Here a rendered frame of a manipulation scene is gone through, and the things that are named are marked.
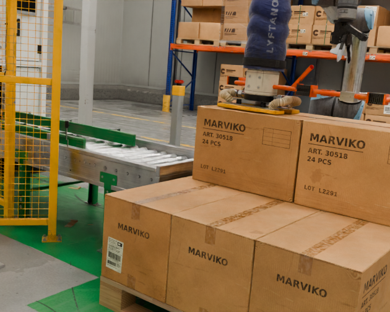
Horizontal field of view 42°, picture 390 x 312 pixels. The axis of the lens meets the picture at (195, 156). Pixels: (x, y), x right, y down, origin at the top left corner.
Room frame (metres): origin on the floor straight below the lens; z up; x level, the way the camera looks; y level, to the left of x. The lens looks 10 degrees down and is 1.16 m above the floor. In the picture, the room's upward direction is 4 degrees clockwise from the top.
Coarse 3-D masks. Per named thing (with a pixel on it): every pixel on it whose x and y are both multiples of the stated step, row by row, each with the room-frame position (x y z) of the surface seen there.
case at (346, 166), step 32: (320, 128) 2.29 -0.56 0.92; (352, 128) 2.21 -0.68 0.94; (384, 128) 2.25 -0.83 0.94; (320, 160) 2.28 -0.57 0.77; (352, 160) 2.19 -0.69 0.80; (384, 160) 2.12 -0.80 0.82; (320, 192) 2.27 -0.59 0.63; (352, 192) 2.18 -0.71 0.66; (384, 192) 2.10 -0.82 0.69; (384, 224) 2.09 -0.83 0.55
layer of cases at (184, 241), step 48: (144, 192) 2.34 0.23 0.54; (192, 192) 2.41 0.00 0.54; (240, 192) 2.49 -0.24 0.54; (144, 240) 2.10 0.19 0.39; (192, 240) 1.95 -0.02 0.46; (240, 240) 1.82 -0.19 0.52; (288, 240) 1.80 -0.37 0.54; (336, 240) 1.84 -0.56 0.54; (384, 240) 1.89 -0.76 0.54; (144, 288) 2.09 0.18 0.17; (192, 288) 1.94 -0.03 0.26; (240, 288) 1.81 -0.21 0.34; (288, 288) 1.69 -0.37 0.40; (336, 288) 1.59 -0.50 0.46; (384, 288) 1.80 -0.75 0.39
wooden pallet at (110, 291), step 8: (104, 280) 2.24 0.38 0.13; (112, 280) 2.21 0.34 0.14; (104, 288) 2.23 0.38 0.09; (112, 288) 2.20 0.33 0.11; (120, 288) 2.17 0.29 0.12; (128, 288) 2.14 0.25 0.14; (104, 296) 2.23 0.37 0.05; (112, 296) 2.20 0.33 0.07; (120, 296) 2.17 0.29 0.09; (128, 296) 2.20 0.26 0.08; (136, 296) 2.11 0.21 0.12; (144, 296) 2.08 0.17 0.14; (104, 304) 2.23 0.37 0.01; (112, 304) 2.20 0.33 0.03; (120, 304) 2.17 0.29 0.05; (128, 304) 2.21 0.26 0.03; (136, 304) 2.24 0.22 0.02; (160, 304) 2.03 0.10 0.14
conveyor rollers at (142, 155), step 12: (60, 132) 3.95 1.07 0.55; (96, 144) 3.54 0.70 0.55; (108, 144) 3.63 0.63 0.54; (120, 144) 3.61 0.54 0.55; (120, 156) 3.22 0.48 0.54; (132, 156) 3.20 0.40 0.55; (144, 156) 3.27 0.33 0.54; (156, 156) 3.26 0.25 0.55; (168, 156) 3.34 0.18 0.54; (180, 156) 3.33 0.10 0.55
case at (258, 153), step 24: (216, 120) 2.63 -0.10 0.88; (240, 120) 2.54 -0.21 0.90; (264, 120) 2.46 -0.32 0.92; (288, 120) 2.39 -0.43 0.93; (216, 144) 2.62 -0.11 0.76; (240, 144) 2.53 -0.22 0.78; (264, 144) 2.45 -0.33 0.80; (288, 144) 2.38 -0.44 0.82; (216, 168) 2.61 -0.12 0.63; (240, 168) 2.53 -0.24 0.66; (264, 168) 2.45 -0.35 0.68; (288, 168) 2.37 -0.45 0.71; (264, 192) 2.44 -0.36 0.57; (288, 192) 2.36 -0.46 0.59
